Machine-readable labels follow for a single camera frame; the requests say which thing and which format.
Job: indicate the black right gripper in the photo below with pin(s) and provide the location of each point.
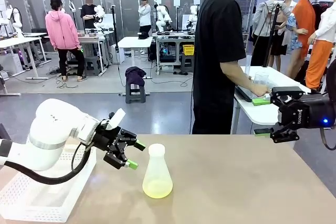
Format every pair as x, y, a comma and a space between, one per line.
312, 115

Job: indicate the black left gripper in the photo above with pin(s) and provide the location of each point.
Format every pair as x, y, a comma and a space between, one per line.
107, 140

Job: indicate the translucent plastic conical flask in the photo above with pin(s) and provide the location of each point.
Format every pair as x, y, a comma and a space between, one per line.
157, 182

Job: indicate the clear plastic beaker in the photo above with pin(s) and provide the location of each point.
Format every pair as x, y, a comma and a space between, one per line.
261, 78

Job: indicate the person's right forearm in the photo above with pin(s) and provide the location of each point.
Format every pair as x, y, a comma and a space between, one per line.
236, 75

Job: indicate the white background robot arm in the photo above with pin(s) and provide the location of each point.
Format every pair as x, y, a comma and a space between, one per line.
16, 19
193, 18
162, 19

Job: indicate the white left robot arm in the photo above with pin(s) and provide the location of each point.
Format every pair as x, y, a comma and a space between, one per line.
50, 134

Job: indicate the person's right hand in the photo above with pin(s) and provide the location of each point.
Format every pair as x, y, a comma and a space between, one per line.
260, 91

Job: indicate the white side table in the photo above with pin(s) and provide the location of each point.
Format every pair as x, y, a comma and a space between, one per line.
260, 115

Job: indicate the black plastic tray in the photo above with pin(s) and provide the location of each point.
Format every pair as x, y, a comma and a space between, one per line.
242, 94

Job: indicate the grey plastic step stool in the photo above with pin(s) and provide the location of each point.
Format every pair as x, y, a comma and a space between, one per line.
135, 94

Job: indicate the mannequin in white blouse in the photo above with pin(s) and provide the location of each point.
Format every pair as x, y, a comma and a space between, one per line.
319, 58

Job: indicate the dark purple cloth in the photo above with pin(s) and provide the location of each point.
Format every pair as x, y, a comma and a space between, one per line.
135, 74

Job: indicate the white shoe rack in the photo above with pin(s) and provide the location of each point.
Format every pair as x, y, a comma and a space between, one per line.
245, 41

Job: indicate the figure in blue floral dress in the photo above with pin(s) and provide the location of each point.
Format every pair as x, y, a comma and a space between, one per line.
293, 27

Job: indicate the person in black t-shirt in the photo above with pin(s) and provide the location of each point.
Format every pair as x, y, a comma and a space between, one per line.
218, 51

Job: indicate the dark grey step stool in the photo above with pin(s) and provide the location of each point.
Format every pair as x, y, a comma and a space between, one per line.
93, 64

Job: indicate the mannequin in orange dress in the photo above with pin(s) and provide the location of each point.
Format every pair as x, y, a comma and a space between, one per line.
305, 19

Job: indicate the white perforated plastic basket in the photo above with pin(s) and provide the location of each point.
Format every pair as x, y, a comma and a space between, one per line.
44, 200

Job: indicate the mannequin in grey shirt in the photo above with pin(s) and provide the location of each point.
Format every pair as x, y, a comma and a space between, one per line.
263, 19

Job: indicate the white standing desk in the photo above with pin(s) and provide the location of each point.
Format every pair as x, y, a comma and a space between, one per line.
132, 42

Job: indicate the yellow plastic basket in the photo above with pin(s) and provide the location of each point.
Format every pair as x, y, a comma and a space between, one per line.
188, 50

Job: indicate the grey topped workbench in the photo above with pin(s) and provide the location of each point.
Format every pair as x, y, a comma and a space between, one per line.
92, 37

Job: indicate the black light stand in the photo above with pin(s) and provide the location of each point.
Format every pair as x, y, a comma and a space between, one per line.
114, 30

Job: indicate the person in light grey top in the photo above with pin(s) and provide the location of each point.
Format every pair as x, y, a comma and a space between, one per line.
145, 16

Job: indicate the person in pink hoodie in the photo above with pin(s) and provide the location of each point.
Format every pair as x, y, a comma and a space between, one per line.
63, 32

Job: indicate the person in black printed tee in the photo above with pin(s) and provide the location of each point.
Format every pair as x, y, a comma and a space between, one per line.
89, 14

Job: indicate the long white desk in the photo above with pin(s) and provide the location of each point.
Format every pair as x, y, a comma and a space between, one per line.
15, 41

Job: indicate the black camera tripod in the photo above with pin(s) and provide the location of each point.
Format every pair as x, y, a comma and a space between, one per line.
273, 24

